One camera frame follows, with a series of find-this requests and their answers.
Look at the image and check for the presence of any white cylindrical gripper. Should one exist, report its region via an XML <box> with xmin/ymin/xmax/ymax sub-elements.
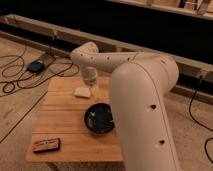
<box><xmin>82</xmin><ymin>67</ymin><xmax>105</xmax><ymax>101</ymax></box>

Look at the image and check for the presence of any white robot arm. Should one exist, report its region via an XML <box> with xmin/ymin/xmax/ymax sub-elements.
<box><xmin>70</xmin><ymin>42</ymin><xmax>182</xmax><ymax>171</ymax></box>

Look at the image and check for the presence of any dark ceramic bowl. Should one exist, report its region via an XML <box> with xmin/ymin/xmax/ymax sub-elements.
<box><xmin>84</xmin><ymin>103</ymin><xmax>115</xmax><ymax>134</ymax></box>

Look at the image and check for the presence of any white sponge block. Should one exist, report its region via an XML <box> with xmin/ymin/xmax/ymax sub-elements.
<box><xmin>74</xmin><ymin>87</ymin><xmax>91</xmax><ymax>98</ymax></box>

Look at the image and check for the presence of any wooden table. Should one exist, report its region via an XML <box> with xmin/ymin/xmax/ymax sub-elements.
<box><xmin>26</xmin><ymin>77</ymin><xmax>125</xmax><ymax>171</ymax></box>

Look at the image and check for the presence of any blue power adapter box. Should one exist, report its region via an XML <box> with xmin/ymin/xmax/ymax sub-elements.
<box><xmin>27</xmin><ymin>61</ymin><xmax>45</xmax><ymax>74</ymax></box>

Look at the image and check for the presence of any orange black rectangular box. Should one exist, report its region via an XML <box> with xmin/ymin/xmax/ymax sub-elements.
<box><xmin>32</xmin><ymin>138</ymin><xmax>60</xmax><ymax>153</ymax></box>

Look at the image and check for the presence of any black floor cable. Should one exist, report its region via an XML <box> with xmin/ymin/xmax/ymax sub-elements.
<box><xmin>0</xmin><ymin>46</ymin><xmax>81</xmax><ymax>144</ymax></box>

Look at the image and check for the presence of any black cable at right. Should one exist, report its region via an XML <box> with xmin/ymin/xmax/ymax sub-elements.
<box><xmin>188</xmin><ymin>75</ymin><xmax>213</xmax><ymax>165</ymax></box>

